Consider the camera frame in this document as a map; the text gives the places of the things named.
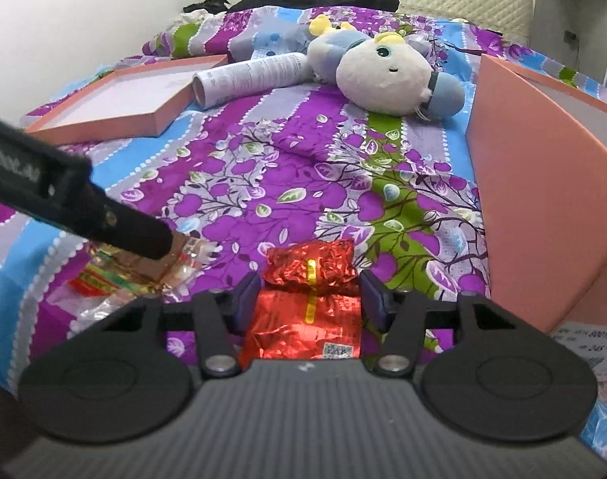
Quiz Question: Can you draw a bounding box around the purple floral bedspread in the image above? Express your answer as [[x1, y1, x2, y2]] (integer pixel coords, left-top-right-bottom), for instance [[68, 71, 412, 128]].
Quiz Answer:
[[0, 5, 607, 455]]

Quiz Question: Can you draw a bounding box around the red foil snack packet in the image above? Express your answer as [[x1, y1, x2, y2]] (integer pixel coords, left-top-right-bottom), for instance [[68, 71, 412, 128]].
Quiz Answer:
[[238, 239, 364, 360]]

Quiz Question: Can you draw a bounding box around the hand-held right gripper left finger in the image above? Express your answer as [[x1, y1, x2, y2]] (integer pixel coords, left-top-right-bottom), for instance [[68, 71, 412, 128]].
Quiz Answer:
[[64, 273, 261, 379]]

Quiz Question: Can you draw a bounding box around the crumpled clear plastic bag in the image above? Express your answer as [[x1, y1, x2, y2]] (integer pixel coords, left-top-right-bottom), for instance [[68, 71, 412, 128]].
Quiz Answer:
[[403, 30, 434, 55]]

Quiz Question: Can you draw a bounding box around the black cloth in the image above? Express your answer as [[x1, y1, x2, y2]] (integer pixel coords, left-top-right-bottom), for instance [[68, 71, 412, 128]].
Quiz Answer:
[[182, 0, 229, 15]]

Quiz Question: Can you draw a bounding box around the pink cardboard box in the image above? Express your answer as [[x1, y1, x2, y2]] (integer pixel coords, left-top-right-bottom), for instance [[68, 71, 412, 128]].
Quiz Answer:
[[464, 54, 607, 382]]

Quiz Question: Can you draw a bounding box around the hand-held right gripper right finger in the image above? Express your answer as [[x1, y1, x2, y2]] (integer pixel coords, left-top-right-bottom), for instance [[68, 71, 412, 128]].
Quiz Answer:
[[360, 270, 554, 376]]

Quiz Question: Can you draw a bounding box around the white and blue plush toy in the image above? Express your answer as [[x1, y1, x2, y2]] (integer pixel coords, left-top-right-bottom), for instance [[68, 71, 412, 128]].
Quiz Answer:
[[306, 14, 466, 119]]

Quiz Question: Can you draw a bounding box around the white printed tube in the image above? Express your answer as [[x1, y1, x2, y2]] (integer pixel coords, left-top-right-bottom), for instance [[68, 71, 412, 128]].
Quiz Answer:
[[192, 51, 308, 109]]

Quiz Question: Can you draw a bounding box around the pink box lid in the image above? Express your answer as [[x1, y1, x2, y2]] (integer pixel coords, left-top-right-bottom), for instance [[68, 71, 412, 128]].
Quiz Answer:
[[24, 54, 230, 146]]

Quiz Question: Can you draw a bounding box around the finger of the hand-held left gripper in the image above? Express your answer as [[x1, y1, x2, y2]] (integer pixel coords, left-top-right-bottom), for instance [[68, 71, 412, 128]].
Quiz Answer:
[[101, 196, 175, 261]]

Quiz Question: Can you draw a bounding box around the golden red snack packet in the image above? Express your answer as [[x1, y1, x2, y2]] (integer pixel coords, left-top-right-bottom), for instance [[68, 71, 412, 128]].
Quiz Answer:
[[66, 237, 221, 333]]

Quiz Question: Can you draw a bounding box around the light blue plastic bag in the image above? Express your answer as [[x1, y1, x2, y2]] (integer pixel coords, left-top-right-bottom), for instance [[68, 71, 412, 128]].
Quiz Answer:
[[251, 25, 309, 61]]

